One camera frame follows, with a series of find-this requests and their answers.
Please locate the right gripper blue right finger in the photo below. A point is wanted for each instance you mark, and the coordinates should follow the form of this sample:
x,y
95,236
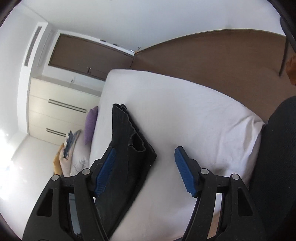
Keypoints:
x,y
189,171

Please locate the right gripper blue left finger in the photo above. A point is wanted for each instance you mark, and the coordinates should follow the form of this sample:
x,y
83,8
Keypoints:
x,y
101,171

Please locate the black denim pants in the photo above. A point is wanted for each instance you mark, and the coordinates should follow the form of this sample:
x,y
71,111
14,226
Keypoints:
x,y
134,158

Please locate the folded beige duvet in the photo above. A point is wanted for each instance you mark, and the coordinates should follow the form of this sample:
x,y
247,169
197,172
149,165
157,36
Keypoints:
x,y
78,159

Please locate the yellow pillow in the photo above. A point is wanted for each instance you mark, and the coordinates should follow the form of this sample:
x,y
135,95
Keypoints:
x,y
56,162

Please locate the folded blue grey cloth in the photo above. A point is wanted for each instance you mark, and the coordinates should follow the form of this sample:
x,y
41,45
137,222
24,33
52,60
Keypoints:
x,y
70,141

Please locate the purple cushion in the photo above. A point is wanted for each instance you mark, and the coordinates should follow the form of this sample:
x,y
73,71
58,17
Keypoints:
x,y
90,124

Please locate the cream wardrobe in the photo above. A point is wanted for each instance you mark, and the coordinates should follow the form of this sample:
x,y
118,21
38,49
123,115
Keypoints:
x,y
56,107

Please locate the brown wooden door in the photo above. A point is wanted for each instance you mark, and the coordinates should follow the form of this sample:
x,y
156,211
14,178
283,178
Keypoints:
x,y
87,57

